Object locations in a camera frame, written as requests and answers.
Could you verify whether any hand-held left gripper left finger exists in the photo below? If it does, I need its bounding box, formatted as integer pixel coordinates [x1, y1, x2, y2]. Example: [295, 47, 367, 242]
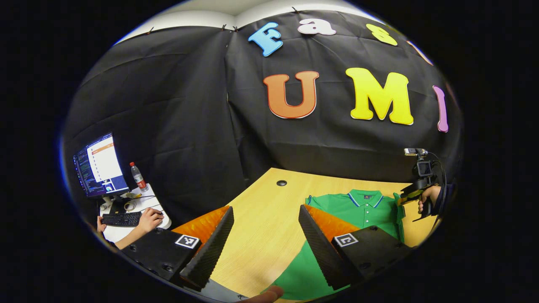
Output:
[120, 206, 235, 291]

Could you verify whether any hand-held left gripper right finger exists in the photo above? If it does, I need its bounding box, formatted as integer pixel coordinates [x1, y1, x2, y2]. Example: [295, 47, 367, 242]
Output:
[298, 205, 416, 291]

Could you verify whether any green T-shirt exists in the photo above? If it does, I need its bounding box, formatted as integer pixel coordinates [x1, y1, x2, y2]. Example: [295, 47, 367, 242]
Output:
[261, 189, 407, 301]

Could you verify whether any small white desk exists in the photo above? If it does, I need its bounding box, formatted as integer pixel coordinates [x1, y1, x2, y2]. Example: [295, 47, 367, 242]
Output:
[99, 183, 172, 244]

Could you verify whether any black keyboard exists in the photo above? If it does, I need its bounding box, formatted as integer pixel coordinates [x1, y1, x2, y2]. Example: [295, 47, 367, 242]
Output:
[101, 211, 142, 228]

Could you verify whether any clear red-capped plastic bottle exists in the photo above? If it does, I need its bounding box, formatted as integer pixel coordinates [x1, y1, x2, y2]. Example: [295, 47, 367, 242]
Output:
[129, 162, 149, 193]

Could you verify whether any black backdrop cloth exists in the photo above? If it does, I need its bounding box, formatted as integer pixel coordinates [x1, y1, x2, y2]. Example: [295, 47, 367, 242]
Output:
[62, 8, 464, 230]

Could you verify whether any computer monitor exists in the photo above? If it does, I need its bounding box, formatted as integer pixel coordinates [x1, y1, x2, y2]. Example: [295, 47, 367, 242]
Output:
[73, 133, 131, 213]

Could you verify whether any black camera cable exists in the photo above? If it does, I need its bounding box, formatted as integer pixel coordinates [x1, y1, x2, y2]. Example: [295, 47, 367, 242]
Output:
[426, 151, 448, 219]

